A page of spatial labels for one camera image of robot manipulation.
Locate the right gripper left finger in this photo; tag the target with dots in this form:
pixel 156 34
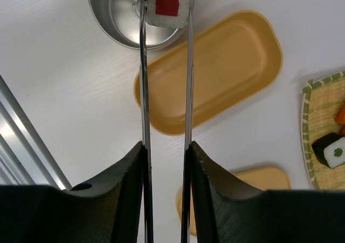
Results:
pixel 105 208

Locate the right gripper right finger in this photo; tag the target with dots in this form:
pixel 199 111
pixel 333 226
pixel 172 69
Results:
pixel 229 210

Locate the metal tongs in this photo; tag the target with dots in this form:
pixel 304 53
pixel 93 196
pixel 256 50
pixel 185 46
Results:
pixel 144 96

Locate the green sushi roll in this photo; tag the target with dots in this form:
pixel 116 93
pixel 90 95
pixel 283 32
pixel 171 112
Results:
pixel 329 150

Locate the red toy shrimp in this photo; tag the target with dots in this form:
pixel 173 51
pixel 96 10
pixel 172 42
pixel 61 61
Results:
pixel 340 119

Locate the red sushi roll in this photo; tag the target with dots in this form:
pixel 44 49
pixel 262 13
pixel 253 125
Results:
pixel 167 13

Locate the oblong tan lunch box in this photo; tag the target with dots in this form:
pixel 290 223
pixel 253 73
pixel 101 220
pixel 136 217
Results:
pixel 234 59

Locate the bamboo sushi mat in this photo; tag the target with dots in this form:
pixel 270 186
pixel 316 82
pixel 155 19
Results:
pixel 322 101

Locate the round steel container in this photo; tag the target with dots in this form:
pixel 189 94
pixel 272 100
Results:
pixel 119 19

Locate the aluminium mounting rail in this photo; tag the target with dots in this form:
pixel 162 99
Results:
pixel 25 159

